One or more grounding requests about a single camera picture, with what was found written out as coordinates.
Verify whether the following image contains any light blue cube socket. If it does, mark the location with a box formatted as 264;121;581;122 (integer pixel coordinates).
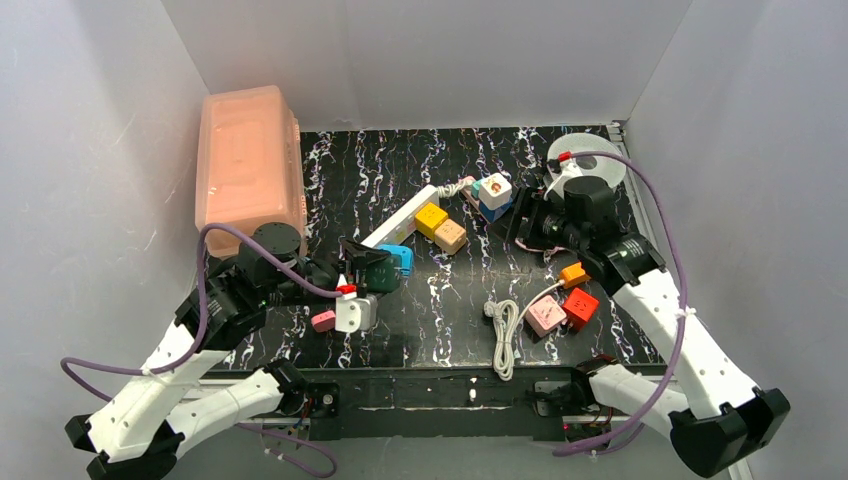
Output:
377;244;414;278

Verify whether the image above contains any white power strip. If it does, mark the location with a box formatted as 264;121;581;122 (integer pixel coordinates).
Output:
361;185;439;248

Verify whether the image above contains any orange power bank socket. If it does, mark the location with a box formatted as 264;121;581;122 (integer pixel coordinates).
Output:
558;262;591;289

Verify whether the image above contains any pink cube plug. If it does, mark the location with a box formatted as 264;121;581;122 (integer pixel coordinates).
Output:
311;310;336;333
525;295;567;338

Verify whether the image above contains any red cube socket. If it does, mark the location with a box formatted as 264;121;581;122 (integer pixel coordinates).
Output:
562;287;600;332

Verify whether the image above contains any white cable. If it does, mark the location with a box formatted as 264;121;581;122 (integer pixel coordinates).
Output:
483;279;564;383

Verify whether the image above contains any pink plastic storage box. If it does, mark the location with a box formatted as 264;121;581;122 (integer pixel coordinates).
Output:
195;85;307;254

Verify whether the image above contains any green cube plug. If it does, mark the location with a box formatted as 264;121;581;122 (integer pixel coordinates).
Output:
364;255;403;294

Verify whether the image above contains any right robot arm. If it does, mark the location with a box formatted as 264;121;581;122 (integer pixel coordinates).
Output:
507;176;791;478

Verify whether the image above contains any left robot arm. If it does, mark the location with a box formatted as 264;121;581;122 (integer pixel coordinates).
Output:
65;222;390;479

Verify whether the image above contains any white cartoon cube plug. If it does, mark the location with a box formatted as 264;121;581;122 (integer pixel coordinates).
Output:
478;172;512;210

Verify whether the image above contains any beige cube plug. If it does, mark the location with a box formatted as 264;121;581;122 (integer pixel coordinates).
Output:
434;219;467;255

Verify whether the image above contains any yellow cube plug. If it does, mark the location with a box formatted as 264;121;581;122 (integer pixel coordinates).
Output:
414;202;449;241

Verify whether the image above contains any grey filament spool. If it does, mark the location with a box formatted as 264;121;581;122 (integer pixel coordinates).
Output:
543;133;627;188

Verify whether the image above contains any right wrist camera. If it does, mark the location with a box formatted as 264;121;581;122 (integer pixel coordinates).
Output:
543;151;584;200

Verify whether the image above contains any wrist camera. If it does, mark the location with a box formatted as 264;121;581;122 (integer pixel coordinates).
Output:
334;284;378;333
543;151;584;200

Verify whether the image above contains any pink coiled cable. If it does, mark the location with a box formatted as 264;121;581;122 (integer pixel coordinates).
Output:
515;237;571;256

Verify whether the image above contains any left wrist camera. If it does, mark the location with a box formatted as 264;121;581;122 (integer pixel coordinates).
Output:
334;284;378;333

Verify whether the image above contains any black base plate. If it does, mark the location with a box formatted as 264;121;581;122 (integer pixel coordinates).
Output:
241;362;637;442

